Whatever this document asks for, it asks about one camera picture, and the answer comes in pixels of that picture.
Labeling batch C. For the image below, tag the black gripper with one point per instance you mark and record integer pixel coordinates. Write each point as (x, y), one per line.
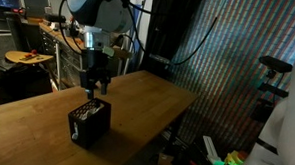
(94, 65)

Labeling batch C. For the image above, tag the black perforated basket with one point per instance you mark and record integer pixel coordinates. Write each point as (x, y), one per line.
(92, 133)

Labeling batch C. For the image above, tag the wood-topped workbench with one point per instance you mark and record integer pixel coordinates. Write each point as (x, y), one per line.
(65, 55)

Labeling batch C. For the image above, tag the red tool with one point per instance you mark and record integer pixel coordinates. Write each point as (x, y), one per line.
(32, 55)

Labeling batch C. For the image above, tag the black bin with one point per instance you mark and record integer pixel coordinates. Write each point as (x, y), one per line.
(20, 82)

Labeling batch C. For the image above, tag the round wooden stool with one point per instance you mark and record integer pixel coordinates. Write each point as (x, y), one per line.
(22, 56)

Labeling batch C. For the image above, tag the small brown box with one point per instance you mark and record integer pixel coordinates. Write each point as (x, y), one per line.
(165, 161)

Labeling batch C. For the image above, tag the white flat strip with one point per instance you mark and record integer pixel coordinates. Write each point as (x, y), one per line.
(212, 148)

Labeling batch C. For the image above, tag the green toy block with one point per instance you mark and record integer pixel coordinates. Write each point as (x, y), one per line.
(219, 163)

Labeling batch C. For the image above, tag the striped backdrop panel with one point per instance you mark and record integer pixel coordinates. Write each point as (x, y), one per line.
(239, 36)

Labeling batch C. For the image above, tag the yellow toy block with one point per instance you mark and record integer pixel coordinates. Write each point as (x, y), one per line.
(234, 159)

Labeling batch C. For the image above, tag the tan wrist camera block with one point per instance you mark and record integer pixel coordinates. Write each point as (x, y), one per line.
(120, 54)

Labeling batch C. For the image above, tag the black camera on tripod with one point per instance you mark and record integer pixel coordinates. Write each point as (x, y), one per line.
(275, 64)

